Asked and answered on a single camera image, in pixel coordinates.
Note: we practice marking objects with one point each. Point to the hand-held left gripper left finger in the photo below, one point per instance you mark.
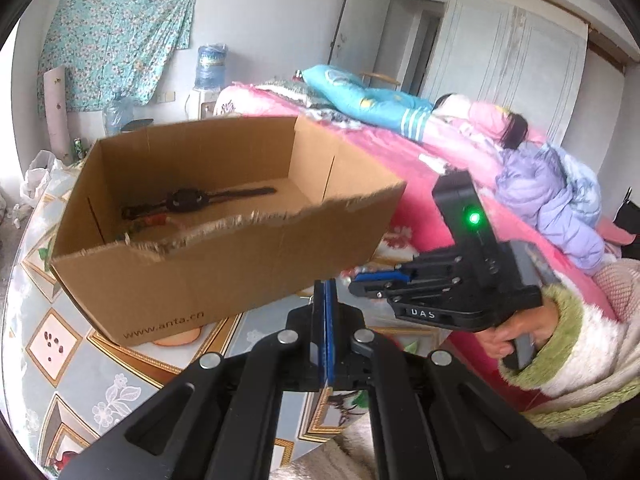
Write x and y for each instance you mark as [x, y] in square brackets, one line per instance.
[300, 340]

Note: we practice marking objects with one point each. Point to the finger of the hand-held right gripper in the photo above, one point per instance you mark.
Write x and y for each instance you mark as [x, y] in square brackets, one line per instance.
[385, 275]
[375, 289]

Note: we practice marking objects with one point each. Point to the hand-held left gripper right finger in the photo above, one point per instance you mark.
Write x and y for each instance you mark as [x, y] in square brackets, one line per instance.
[350, 350]

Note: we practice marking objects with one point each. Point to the brown cardboard box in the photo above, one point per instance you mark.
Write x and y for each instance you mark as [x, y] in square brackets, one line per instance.
[225, 270]

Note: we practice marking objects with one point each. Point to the black watch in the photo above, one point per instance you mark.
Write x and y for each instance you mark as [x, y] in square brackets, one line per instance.
[182, 200]

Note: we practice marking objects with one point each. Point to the person's right forearm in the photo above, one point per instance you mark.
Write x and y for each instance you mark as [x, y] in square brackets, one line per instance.
[590, 360]

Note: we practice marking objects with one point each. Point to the person's right hand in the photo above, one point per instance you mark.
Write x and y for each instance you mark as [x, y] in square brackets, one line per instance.
[535, 327]

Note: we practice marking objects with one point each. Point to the purple puffer jacket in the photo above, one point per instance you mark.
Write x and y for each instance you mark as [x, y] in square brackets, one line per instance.
[540, 190]

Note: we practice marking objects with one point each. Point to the pink knitted cloth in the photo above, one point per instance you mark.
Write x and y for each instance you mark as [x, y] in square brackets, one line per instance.
[620, 285]

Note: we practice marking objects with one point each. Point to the blue striped pillow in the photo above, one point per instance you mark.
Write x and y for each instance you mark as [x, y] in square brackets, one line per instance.
[360, 95]

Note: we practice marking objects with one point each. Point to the wooden chair back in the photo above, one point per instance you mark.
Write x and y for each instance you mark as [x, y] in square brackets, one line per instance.
[382, 77]

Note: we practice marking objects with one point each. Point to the grey patterned pillow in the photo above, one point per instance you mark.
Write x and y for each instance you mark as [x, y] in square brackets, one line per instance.
[285, 90]

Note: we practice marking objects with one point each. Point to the white wardrobe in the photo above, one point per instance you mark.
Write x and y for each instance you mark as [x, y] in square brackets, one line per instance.
[500, 50]

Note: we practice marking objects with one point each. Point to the white water dispenser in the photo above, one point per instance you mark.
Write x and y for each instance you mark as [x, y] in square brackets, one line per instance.
[202, 105]

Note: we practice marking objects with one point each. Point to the grey door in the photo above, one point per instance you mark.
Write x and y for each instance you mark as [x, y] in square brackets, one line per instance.
[360, 25]

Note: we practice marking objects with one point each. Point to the blue water jug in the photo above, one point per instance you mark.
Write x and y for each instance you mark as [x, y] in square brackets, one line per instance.
[210, 67]

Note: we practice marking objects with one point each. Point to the green can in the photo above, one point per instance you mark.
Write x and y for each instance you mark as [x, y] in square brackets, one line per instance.
[78, 147]

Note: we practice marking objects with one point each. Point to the white plastic bag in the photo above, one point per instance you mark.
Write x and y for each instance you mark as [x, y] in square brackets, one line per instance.
[37, 175]

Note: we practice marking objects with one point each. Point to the pink rolled mat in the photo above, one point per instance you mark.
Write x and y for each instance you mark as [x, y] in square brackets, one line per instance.
[55, 110]

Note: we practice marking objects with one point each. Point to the teal floral wall cloth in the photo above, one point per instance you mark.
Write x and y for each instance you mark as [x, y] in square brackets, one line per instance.
[115, 35]

